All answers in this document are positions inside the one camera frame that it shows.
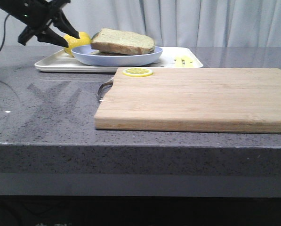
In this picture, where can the bread slice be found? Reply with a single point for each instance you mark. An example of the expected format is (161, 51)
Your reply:
(101, 53)
(124, 42)

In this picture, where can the light blue round plate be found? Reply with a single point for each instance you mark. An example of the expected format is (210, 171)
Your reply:
(85, 55)

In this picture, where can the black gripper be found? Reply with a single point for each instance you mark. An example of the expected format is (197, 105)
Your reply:
(38, 15)

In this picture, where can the metal cutting board handle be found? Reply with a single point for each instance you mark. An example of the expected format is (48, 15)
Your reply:
(99, 94)

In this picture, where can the wooden cutting board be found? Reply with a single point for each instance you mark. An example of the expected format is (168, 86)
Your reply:
(245, 100)

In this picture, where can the grey white curtain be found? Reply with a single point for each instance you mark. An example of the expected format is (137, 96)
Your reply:
(184, 23)

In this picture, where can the yellow lemon front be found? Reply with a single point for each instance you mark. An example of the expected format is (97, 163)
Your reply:
(73, 42)

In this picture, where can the yellow lemon slice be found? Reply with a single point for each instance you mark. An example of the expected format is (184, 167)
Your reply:
(137, 72)

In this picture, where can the cream white serving tray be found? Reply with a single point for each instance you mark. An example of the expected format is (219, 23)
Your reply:
(62, 62)

